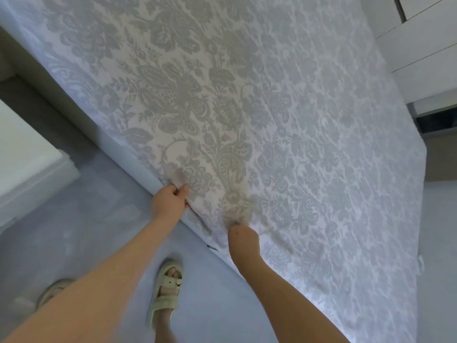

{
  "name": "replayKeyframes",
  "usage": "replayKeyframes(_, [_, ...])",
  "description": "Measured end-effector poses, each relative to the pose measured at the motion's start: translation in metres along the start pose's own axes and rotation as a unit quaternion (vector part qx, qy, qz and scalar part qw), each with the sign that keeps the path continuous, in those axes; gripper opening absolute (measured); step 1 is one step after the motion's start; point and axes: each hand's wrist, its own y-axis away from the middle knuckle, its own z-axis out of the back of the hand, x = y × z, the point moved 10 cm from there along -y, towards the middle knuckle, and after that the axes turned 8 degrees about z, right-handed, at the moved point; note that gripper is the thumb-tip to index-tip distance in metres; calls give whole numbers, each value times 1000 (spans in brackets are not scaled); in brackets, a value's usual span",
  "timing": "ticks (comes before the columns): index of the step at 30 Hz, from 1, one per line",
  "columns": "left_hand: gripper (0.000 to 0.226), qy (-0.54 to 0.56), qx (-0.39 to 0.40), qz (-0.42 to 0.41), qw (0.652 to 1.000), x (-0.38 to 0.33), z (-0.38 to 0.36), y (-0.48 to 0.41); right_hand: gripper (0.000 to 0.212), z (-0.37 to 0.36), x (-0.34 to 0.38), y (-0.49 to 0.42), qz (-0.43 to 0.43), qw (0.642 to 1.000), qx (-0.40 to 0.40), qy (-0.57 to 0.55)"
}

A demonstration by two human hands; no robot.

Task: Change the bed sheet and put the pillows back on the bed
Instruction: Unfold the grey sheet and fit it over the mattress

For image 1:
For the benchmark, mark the white wardrobe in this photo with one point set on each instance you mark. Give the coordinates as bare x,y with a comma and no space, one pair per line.
421,50

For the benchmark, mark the person's right leg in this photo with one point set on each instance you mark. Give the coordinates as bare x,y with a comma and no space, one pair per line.
165,328

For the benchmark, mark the person's left forearm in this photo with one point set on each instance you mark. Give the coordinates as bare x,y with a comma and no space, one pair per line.
86,289

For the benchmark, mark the blue-grey cloth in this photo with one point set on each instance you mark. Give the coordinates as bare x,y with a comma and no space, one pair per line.
285,103

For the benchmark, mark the person's left hand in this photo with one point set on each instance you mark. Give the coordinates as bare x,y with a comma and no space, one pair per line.
168,203

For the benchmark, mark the person's right forearm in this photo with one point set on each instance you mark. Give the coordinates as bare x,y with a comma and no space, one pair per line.
293,307

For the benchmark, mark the cream nightstand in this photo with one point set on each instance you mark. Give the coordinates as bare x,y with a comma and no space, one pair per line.
28,168

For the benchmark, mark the person's right hand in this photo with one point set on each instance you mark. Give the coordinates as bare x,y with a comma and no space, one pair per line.
243,246

